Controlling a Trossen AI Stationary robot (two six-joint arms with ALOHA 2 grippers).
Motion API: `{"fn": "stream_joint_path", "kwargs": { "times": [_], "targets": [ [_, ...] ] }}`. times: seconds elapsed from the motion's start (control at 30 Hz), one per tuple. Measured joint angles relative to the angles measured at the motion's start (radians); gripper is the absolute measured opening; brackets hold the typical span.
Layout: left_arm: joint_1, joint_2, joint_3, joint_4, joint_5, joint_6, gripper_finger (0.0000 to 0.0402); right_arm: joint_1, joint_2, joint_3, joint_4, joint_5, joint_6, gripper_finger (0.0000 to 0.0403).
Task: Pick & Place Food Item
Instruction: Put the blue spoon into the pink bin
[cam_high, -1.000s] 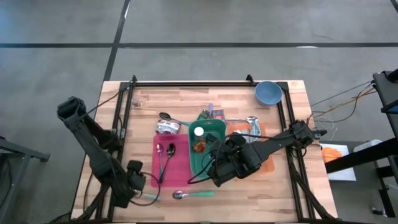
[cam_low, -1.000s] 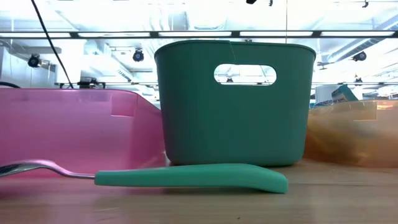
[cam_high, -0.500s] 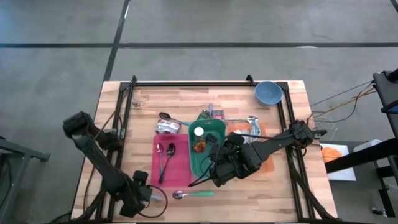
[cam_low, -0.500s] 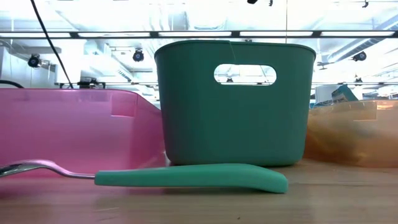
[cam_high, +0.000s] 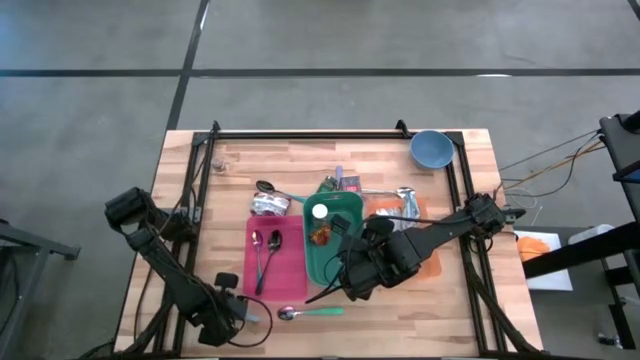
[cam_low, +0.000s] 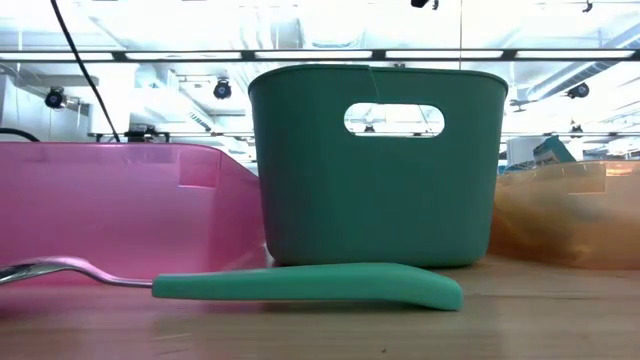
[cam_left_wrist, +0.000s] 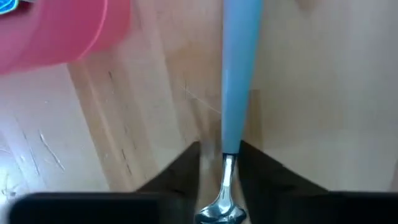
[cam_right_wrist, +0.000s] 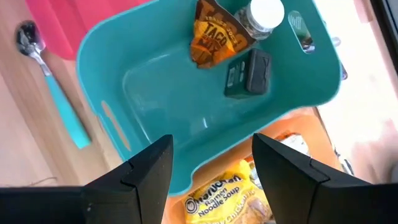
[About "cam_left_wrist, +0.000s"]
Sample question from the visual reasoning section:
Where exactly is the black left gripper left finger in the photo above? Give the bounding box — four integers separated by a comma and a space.
8, 141, 201, 224

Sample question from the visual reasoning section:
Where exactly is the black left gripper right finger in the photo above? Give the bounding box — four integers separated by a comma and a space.
238, 139, 398, 224

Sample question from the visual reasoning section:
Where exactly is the pink translucent plastic bin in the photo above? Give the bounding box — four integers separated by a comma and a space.
0, 0, 132, 76

